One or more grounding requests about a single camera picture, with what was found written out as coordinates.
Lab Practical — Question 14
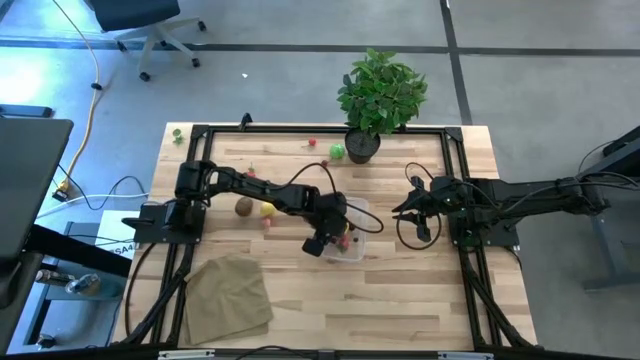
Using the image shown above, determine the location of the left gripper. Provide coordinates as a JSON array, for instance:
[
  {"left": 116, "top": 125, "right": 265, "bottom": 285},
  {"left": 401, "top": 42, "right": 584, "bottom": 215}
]
[{"left": 301, "top": 192, "right": 350, "bottom": 258}]

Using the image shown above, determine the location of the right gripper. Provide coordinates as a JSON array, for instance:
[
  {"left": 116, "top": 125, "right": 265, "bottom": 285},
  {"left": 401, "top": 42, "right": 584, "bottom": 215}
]
[{"left": 392, "top": 176, "right": 471, "bottom": 244}]

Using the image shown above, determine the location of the clear plastic tub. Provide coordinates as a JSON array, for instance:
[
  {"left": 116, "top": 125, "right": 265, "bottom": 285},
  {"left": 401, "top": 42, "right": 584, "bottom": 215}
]
[{"left": 319, "top": 196, "right": 370, "bottom": 264}]

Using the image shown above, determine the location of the artificial plant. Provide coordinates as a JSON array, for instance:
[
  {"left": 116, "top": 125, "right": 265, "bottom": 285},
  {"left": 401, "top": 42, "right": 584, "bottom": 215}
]
[{"left": 337, "top": 48, "right": 429, "bottom": 165}]

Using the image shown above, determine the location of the olive cloth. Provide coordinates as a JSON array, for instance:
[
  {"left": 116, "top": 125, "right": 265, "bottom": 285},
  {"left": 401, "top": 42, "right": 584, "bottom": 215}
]
[{"left": 183, "top": 254, "right": 275, "bottom": 347}]

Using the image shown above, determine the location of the dark metal table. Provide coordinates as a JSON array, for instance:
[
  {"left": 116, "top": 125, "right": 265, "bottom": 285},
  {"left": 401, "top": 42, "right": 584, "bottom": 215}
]
[{"left": 551, "top": 124, "right": 640, "bottom": 291}]

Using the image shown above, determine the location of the white labelled box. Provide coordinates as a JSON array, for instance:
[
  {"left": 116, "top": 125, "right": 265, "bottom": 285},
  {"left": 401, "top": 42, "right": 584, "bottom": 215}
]
[{"left": 93, "top": 209, "right": 146, "bottom": 261}]

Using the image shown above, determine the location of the clear bottle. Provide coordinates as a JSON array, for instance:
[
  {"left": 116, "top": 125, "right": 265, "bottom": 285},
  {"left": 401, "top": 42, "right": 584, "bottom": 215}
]
[
  {"left": 64, "top": 273, "right": 101, "bottom": 296},
  {"left": 34, "top": 268, "right": 67, "bottom": 286}
]

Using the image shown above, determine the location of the black crossbar with silver brackets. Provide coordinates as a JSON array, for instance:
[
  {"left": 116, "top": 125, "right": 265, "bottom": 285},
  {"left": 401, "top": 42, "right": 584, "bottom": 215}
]
[{"left": 0, "top": 343, "right": 640, "bottom": 360}]

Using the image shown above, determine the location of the office chair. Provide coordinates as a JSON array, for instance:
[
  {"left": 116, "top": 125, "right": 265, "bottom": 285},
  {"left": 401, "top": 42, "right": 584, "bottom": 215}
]
[{"left": 91, "top": 0, "right": 208, "bottom": 83}]

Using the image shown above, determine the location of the grey desk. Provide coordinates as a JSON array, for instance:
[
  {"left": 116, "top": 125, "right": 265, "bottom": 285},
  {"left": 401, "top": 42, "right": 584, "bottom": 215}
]
[{"left": 0, "top": 118, "right": 75, "bottom": 261}]

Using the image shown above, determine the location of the black flat panel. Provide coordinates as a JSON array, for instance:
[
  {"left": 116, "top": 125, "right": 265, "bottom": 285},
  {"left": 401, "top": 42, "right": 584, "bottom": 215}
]
[{"left": 0, "top": 103, "right": 54, "bottom": 119}]

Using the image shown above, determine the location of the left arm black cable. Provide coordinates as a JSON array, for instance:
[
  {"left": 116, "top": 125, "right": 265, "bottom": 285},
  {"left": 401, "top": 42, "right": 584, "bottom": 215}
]
[{"left": 277, "top": 162, "right": 385, "bottom": 235}]

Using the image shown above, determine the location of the black aluminium frame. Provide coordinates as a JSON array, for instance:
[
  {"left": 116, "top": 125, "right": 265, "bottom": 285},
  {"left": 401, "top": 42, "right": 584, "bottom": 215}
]
[{"left": 117, "top": 123, "right": 540, "bottom": 351}]

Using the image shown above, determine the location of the black floor cable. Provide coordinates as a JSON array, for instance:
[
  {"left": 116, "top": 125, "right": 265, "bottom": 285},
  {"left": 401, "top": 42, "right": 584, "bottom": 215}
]
[{"left": 52, "top": 163, "right": 150, "bottom": 211}]

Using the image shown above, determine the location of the yellow floor cable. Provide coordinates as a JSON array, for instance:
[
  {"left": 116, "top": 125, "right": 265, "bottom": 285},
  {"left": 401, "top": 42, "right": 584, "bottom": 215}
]
[{"left": 52, "top": 0, "right": 101, "bottom": 194}]

